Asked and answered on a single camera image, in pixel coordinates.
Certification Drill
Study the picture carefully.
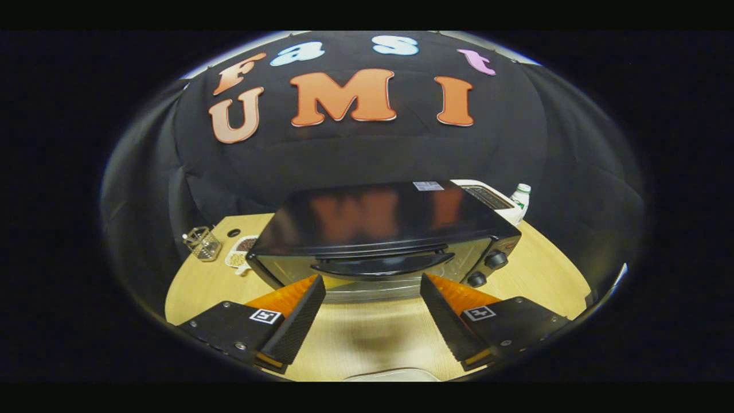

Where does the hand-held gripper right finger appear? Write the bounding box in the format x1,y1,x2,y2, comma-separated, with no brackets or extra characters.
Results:
420,273,571,371

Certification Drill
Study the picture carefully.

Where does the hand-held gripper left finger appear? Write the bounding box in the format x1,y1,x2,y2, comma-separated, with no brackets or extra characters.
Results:
177,274,326,373

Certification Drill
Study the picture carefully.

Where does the black toaster oven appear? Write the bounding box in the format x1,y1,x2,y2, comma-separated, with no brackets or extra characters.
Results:
245,181,522,303

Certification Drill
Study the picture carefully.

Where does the white toaster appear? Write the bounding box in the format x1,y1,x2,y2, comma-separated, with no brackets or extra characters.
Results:
451,180,524,225

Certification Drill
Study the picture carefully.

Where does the white plate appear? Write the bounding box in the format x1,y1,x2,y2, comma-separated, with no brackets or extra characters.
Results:
343,368,441,382

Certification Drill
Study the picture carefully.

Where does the white divided snack dish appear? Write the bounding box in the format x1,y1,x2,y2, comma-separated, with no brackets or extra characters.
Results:
225,235,260,276

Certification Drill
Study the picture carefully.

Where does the small white plastic bottle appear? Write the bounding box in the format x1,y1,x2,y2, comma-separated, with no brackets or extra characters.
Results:
510,183,532,221

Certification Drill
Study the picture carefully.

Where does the wire mesh basket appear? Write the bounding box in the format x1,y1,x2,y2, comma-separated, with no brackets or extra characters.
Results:
182,226,222,262

